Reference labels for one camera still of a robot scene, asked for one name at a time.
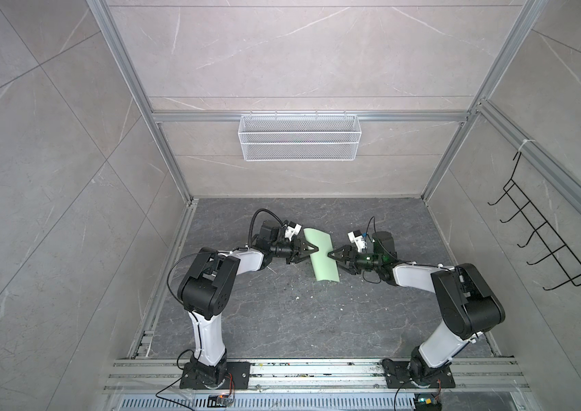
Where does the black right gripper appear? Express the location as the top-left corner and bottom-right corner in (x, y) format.
(328, 246), (383, 274)

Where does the light green paper sheet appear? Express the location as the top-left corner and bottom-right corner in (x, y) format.
(304, 228), (340, 283)

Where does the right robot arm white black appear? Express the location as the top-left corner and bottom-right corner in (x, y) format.
(327, 231), (506, 388)

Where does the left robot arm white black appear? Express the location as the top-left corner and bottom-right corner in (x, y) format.
(177, 220), (319, 387)

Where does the right small circuit board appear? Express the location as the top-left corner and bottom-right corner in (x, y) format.
(414, 395), (443, 411)

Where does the small circuit board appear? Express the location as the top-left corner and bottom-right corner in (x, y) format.
(207, 394), (235, 408)
(414, 395), (443, 411)

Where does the left small circuit board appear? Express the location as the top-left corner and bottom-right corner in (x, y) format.
(207, 394), (235, 408)

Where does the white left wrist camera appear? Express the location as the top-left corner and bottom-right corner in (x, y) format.
(285, 222), (302, 240)

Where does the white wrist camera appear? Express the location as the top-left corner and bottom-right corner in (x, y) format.
(348, 231), (367, 253)
(285, 222), (302, 240)

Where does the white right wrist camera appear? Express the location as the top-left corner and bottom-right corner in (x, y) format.
(348, 231), (367, 253)

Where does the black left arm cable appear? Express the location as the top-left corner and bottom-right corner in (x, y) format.
(248, 207), (285, 248)

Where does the white wire mesh basket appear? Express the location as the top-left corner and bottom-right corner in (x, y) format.
(237, 114), (362, 162)

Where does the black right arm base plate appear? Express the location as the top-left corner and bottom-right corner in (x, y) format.
(380, 358), (456, 389)

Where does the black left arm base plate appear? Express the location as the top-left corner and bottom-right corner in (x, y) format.
(179, 361), (252, 390)

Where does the aluminium frame rail front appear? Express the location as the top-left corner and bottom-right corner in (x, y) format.
(100, 357), (530, 393)

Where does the black wire hook rack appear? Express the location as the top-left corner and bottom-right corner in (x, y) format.
(487, 152), (581, 291)

